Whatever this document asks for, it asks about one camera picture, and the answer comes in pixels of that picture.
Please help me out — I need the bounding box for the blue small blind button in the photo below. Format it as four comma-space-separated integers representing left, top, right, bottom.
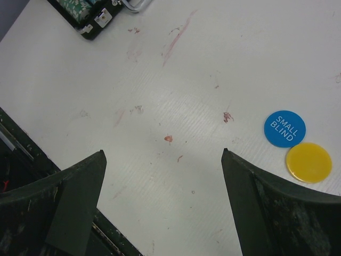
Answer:
263, 110, 306, 148

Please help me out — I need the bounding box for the black poker set case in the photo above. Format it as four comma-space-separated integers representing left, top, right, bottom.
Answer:
48, 0, 151, 41

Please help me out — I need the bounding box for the yellow round button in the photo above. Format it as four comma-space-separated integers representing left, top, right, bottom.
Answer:
286, 142, 332, 183

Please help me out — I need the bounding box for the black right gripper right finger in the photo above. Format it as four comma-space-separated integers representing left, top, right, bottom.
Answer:
221, 148, 340, 255

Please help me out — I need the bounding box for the red green chip row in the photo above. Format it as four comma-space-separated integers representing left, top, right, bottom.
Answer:
57, 0, 92, 23

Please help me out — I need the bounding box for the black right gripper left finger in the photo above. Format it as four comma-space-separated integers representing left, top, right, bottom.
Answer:
1, 150, 107, 255

